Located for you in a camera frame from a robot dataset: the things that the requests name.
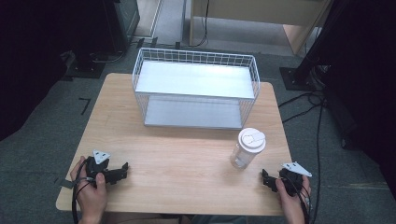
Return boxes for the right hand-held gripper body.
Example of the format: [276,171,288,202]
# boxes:
[277,161,313,198]

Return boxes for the dark cabinet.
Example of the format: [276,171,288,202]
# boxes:
[102,0,141,54]

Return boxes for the clear cup with white lid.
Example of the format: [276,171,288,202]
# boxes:
[229,127,267,170]

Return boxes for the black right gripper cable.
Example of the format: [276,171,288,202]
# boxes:
[279,175,313,224]

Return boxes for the white wire two-tier shelf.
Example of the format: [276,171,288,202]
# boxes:
[132,47,262,131]

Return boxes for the person's left hand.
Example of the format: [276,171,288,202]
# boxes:
[69,155,108,220]

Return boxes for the black metal stand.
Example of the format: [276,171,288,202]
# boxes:
[278,0,347,91]

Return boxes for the light wooden cabinet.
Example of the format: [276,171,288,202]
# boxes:
[189,0,332,56]

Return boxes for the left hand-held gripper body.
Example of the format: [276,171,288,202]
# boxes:
[85,149,112,189]

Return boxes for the black floor cable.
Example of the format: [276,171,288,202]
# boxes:
[277,88,328,224]

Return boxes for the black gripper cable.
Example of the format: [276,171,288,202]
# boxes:
[279,175,313,224]
[71,158,95,224]

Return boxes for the black hanging cable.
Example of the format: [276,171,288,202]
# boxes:
[194,0,210,49]

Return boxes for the black curtain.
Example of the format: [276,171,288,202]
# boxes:
[0,0,108,143]
[323,0,396,202]

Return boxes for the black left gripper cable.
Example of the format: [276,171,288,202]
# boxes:
[71,158,95,224]

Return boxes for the person's right hand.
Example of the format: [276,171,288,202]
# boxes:
[275,175,312,218]

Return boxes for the black stand base plate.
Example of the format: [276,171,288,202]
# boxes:
[64,50,107,79]

